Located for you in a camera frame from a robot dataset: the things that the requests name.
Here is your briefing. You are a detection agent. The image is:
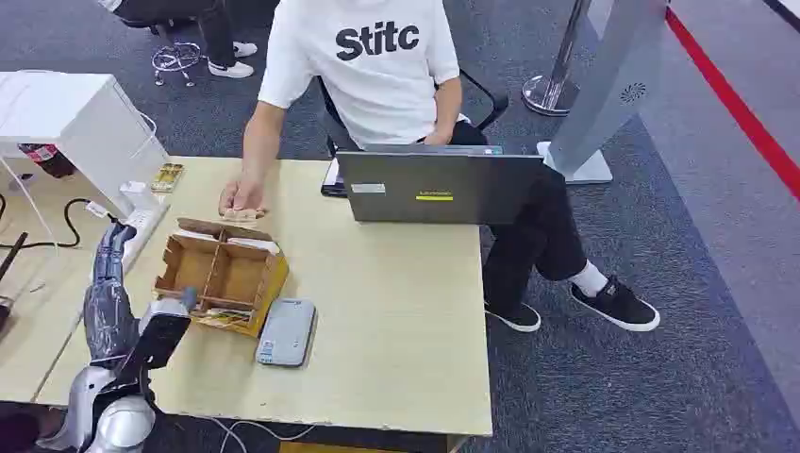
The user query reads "person's right hand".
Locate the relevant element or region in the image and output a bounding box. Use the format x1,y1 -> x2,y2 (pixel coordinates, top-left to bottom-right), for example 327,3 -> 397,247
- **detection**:
217,176 -> 271,220

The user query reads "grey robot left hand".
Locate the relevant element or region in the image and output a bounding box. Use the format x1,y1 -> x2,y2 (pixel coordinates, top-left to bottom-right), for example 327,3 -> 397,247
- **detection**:
82,221 -> 143,370

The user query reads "grey laptop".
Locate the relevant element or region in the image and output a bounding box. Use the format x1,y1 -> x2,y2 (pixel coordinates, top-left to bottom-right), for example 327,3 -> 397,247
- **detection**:
335,143 -> 545,226

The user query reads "white cards stack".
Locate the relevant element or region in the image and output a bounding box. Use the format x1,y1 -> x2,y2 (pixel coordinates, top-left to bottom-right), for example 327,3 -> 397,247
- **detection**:
174,227 -> 282,256

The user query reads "black office chair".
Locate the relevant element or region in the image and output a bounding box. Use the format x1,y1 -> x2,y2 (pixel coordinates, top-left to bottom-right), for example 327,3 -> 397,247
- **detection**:
315,67 -> 510,158

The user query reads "yellow snack pack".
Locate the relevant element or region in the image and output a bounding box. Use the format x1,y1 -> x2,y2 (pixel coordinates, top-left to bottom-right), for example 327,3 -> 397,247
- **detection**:
149,162 -> 186,194

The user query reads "wooden card box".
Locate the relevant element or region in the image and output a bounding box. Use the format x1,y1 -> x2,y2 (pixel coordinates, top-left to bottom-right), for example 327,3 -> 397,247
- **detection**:
152,216 -> 291,340

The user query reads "seated person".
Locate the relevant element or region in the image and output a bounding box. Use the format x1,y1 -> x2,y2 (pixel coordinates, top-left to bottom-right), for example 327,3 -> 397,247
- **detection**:
217,0 -> 662,334

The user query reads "black phone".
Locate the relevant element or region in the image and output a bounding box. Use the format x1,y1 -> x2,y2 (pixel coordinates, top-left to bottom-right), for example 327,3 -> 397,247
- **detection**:
320,158 -> 349,199

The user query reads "white power strip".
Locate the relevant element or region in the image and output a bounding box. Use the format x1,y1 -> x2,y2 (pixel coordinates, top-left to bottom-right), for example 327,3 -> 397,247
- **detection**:
117,180 -> 171,271

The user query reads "printed cards stack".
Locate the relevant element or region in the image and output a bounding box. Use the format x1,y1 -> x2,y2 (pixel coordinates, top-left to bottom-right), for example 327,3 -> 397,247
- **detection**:
192,308 -> 255,330

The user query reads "grey flat card reader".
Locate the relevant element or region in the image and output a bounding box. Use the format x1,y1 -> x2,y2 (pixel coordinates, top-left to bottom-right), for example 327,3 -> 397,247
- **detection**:
254,297 -> 319,369

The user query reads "chrome chair base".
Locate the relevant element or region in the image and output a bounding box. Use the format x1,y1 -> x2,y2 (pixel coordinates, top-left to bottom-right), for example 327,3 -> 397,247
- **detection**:
150,41 -> 206,88

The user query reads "person in background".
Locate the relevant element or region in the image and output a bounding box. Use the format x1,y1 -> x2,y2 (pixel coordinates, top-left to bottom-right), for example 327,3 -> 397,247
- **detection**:
95,0 -> 259,80

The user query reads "dark cola bottle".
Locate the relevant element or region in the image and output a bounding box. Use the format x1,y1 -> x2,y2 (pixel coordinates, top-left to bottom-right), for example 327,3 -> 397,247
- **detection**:
16,143 -> 78,180

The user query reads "grey kiosk stand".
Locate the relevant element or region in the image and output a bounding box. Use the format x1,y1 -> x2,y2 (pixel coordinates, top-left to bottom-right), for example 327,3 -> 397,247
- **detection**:
536,0 -> 671,186

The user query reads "white cabinet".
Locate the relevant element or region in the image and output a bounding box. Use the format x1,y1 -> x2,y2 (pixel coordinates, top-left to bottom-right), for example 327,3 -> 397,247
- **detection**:
0,69 -> 171,220

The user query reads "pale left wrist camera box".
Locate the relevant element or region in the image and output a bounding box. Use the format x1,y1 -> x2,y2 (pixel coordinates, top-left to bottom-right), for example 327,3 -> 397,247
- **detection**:
112,286 -> 199,386

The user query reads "black power cable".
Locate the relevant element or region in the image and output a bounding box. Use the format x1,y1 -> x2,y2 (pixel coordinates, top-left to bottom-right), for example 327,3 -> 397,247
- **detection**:
0,197 -> 121,252

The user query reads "chrome stanchion post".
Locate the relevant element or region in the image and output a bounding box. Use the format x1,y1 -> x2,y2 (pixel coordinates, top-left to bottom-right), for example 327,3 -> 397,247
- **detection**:
521,0 -> 593,118

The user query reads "white cable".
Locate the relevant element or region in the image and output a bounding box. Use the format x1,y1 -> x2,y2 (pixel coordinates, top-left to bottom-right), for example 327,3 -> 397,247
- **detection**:
203,416 -> 317,453

